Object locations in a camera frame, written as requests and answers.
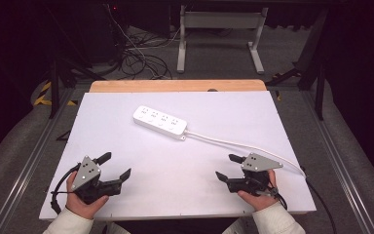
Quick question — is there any tangle of floor cables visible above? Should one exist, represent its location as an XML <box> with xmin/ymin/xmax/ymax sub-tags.
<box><xmin>105</xmin><ymin>3</ymin><xmax>184</xmax><ymax>81</ymax></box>

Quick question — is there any black cable beside table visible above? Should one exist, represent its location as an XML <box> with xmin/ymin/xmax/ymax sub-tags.
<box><xmin>300</xmin><ymin>166</ymin><xmax>338</xmax><ymax>234</ymax></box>

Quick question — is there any yellow black hazard tape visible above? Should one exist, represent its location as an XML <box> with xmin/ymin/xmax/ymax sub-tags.
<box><xmin>33</xmin><ymin>80</ymin><xmax>79</xmax><ymax>107</ymax></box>

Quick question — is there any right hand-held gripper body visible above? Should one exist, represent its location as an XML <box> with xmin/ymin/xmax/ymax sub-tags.
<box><xmin>226</xmin><ymin>152</ymin><xmax>284</xmax><ymax>197</ymax></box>

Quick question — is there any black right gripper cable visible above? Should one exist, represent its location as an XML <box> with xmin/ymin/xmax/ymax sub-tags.
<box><xmin>266</xmin><ymin>184</ymin><xmax>289</xmax><ymax>212</ymax></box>

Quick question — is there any aluminium floor rail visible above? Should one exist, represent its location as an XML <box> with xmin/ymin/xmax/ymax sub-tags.
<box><xmin>300</xmin><ymin>89</ymin><xmax>374</xmax><ymax>234</ymax></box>
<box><xmin>0</xmin><ymin>88</ymin><xmax>76</xmax><ymax>234</ymax></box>

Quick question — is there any white power strip cable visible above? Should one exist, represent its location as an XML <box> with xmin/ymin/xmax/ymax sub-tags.
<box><xmin>184</xmin><ymin>129</ymin><xmax>307</xmax><ymax>178</ymax></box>

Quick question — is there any black tripod stand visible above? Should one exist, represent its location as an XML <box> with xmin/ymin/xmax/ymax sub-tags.
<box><xmin>43</xmin><ymin>4</ymin><xmax>109</xmax><ymax>120</ymax></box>

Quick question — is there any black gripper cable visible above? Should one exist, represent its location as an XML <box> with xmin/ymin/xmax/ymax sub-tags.
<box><xmin>266</xmin><ymin>184</ymin><xmax>289</xmax><ymax>212</ymax></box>
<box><xmin>50</xmin><ymin>163</ymin><xmax>82</xmax><ymax>215</ymax></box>

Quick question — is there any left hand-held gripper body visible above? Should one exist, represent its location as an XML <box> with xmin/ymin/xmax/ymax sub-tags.
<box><xmin>70</xmin><ymin>155</ymin><xmax>124</xmax><ymax>206</ymax></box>

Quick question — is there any white metal table frame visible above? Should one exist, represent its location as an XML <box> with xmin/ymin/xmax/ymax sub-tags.
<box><xmin>176</xmin><ymin>4</ymin><xmax>270</xmax><ymax>75</ymax></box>

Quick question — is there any person's right hand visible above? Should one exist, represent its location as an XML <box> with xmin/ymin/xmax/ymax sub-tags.
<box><xmin>236</xmin><ymin>169</ymin><xmax>280</xmax><ymax>213</ymax></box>

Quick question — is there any black metal stand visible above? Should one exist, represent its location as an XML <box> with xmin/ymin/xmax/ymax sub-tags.
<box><xmin>265</xmin><ymin>8</ymin><xmax>330</xmax><ymax>122</ymax></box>

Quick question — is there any wooden table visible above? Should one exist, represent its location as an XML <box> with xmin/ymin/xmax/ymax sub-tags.
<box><xmin>89</xmin><ymin>79</ymin><xmax>268</xmax><ymax>94</ymax></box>

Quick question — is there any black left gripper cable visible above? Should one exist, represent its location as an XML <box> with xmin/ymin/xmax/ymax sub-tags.
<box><xmin>50</xmin><ymin>163</ymin><xmax>82</xmax><ymax>215</ymax></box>

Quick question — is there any person's white clothing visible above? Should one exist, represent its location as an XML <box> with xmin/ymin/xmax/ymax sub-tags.
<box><xmin>102</xmin><ymin>216</ymin><xmax>258</xmax><ymax>234</ymax></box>

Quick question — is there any person's left hand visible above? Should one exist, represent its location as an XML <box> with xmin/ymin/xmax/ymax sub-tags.
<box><xmin>64</xmin><ymin>171</ymin><xmax>110</xmax><ymax>220</ymax></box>

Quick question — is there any white power strip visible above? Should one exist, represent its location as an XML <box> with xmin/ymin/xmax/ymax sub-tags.
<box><xmin>132</xmin><ymin>104</ymin><xmax>189</xmax><ymax>141</ymax></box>

